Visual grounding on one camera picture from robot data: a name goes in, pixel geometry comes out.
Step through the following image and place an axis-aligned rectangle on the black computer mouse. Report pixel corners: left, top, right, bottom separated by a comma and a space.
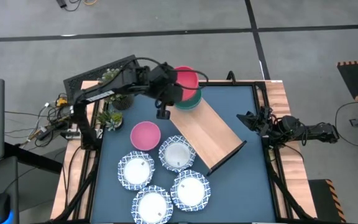
0, 192, 12, 224

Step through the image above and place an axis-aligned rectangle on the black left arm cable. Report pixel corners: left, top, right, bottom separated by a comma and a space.
131, 56, 210, 91

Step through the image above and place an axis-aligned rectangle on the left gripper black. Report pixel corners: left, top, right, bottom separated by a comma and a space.
147, 63, 185, 107

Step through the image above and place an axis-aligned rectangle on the black metal table frame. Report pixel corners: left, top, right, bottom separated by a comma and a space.
35, 79, 323, 224

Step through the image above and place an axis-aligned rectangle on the thin black floor cable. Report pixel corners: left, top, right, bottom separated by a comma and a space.
334, 101, 358, 149

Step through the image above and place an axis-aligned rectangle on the red bowl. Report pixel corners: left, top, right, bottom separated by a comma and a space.
172, 65, 200, 102

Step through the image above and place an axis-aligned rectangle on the blue white patterned plate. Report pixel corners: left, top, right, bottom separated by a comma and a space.
117, 151, 156, 191
170, 169, 212, 213
131, 185, 174, 224
158, 134, 196, 173

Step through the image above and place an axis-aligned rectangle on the small green succulent plant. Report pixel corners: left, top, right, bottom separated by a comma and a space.
96, 110, 125, 132

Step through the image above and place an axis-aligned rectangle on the black cable tangle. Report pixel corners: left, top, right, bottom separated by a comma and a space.
4, 93, 76, 147

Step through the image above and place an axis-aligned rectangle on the pink bowl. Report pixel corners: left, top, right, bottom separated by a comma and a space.
130, 121, 162, 152

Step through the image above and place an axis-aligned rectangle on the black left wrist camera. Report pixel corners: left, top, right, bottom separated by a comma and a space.
155, 105, 172, 121

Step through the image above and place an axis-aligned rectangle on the black perforated panel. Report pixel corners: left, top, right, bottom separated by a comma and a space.
63, 55, 146, 102

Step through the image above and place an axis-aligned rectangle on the black cable loop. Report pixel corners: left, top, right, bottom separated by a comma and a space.
63, 0, 84, 12

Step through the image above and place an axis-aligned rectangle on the black desk leg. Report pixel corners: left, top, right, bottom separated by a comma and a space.
4, 142, 63, 175

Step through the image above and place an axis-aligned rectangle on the green bowl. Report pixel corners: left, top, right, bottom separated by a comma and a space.
174, 88, 203, 111

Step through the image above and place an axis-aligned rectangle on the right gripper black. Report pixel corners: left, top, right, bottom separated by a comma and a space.
236, 106, 276, 138

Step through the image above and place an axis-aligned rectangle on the potted plant with white flowers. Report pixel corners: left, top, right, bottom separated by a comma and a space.
99, 68, 135, 111

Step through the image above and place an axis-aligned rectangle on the wooden table side board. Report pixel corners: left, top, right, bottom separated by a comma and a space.
50, 80, 101, 220
264, 80, 318, 219

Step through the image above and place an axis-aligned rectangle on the white cable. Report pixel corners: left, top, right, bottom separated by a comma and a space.
33, 101, 52, 133

